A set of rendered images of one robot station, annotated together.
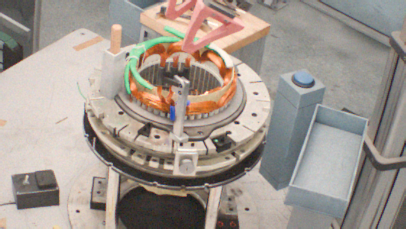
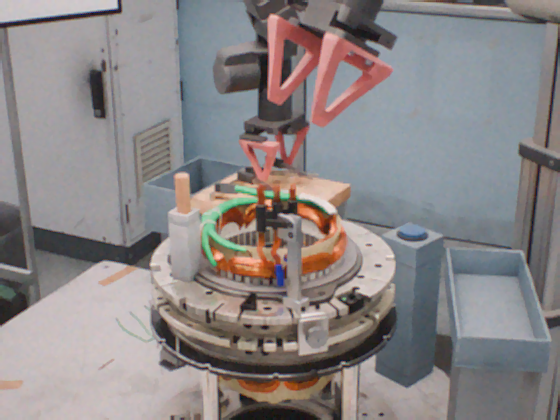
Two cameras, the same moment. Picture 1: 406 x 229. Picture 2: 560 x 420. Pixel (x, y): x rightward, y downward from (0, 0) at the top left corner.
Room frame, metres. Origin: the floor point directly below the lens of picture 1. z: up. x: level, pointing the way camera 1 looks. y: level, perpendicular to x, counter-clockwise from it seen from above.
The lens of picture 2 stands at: (0.14, 0.13, 1.59)
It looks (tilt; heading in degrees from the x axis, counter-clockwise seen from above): 23 degrees down; 355
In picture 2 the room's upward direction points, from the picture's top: straight up
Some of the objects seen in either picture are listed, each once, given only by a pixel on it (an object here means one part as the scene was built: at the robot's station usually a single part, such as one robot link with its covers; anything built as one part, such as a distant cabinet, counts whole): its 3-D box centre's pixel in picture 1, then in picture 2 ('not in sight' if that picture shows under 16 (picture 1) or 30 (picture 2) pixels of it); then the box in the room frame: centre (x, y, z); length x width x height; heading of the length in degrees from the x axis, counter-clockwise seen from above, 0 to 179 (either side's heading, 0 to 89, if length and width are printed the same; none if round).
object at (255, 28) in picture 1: (205, 22); (271, 197); (1.49, 0.02, 1.05); 0.20 x 0.19 x 0.02; 54
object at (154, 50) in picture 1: (151, 54); (228, 223); (1.22, 0.10, 1.12); 0.06 x 0.02 x 0.04; 144
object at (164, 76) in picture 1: (174, 75); (277, 215); (1.05, 0.05, 1.21); 0.04 x 0.04 x 0.03; 54
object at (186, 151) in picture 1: (185, 159); (311, 330); (1.02, 0.02, 1.07); 0.04 x 0.02 x 0.05; 102
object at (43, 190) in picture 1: (35, 188); not in sight; (1.16, 0.32, 0.81); 0.10 x 0.06 x 0.06; 116
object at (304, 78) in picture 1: (303, 77); (412, 231); (1.36, -0.19, 1.04); 0.04 x 0.04 x 0.01
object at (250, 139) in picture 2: not in sight; (266, 151); (1.51, 0.03, 1.13); 0.07 x 0.07 x 0.09; 55
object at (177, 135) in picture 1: (182, 109); (296, 261); (1.04, 0.03, 1.15); 0.03 x 0.02 x 0.12; 46
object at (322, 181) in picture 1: (314, 207); (483, 381); (1.11, -0.23, 0.92); 0.25 x 0.11 x 0.28; 168
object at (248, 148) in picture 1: (249, 141); (380, 301); (1.11, -0.09, 1.05); 0.09 x 0.04 x 0.01; 144
